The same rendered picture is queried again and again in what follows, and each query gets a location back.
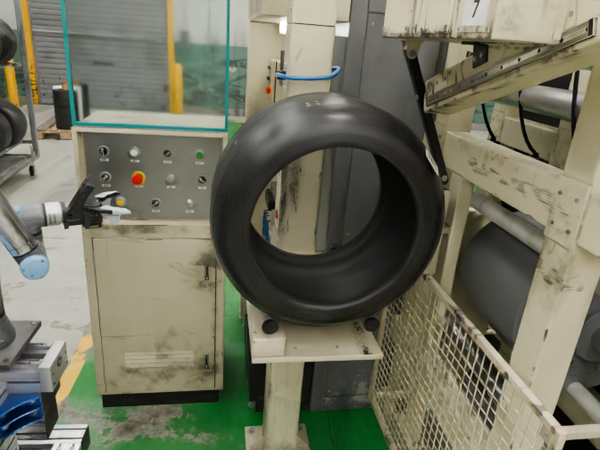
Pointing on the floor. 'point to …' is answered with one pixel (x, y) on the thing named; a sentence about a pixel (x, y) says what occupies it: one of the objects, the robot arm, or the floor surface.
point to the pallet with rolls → (62, 121)
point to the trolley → (11, 131)
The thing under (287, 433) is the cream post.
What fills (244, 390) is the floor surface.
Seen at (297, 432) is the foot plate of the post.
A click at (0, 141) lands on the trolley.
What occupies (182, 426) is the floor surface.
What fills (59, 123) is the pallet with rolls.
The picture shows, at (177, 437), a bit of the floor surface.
